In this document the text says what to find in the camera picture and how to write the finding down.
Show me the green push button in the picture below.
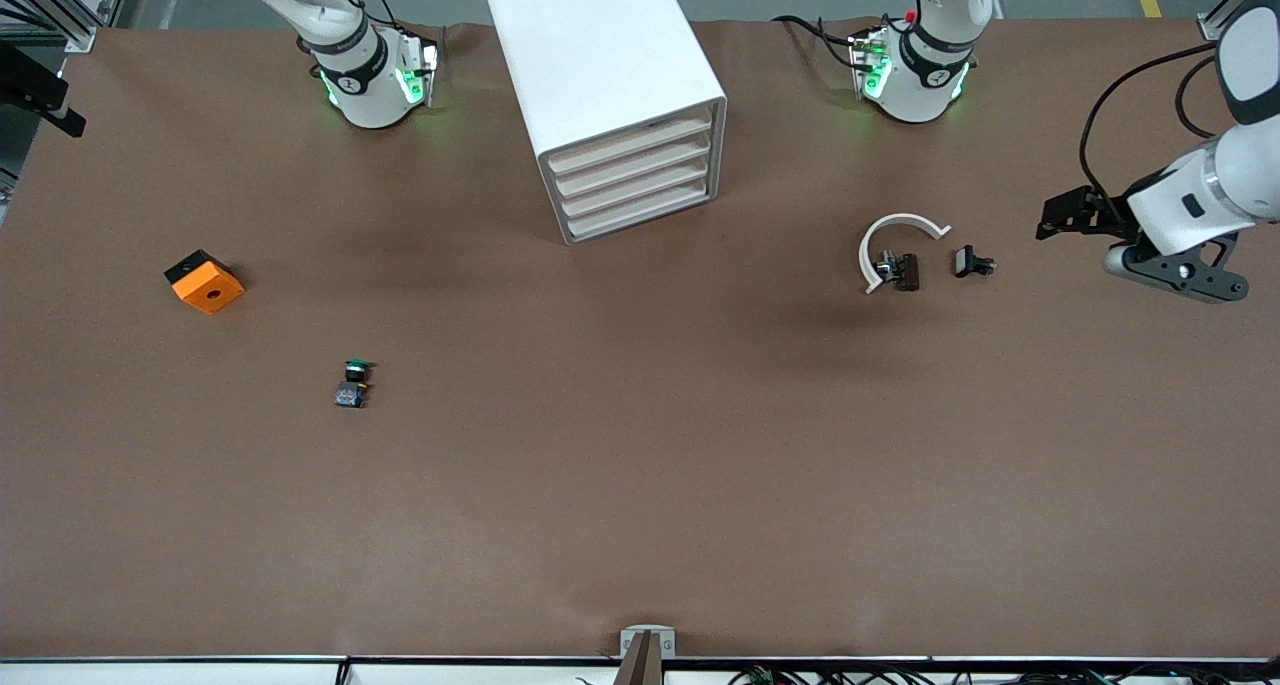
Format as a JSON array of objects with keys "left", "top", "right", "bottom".
[{"left": 333, "top": 360, "right": 376, "bottom": 410}]

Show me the white drawer cabinet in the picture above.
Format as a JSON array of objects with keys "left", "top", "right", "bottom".
[{"left": 483, "top": 0, "right": 728, "bottom": 246}]

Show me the white curved plastic part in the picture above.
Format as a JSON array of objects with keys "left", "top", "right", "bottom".
[{"left": 858, "top": 212, "right": 952, "bottom": 296}]

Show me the orange box with black base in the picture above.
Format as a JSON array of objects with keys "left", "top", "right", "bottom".
[{"left": 164, "top": 249, "right": 246, "bottom": 316}]

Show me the brown table cover mat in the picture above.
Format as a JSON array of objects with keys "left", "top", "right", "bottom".
[{"left": 0, "top": 17, "right": 1280, "bottom": 662}]

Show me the aluminium profile frame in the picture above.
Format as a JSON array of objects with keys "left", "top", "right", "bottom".
[
  {"left": 1197, "top": 0, "right": 1280, "bottom": 44},
  {"left": 0, "top": 0, "right": 136, "bottom": 54}
]

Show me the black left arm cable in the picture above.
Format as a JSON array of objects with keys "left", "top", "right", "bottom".
[{"left": 1078, "top": 43, "right": 1226, "bottom": 206}]

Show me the black base cable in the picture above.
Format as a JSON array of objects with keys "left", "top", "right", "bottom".
[{"left": 772, "top": 13, "right": 866, "bottom": 71}]

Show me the grey metal edge bracket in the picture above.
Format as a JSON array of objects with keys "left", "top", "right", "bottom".
[{"left": 619, "top": 625, "right": 678, "bottom": 661}]

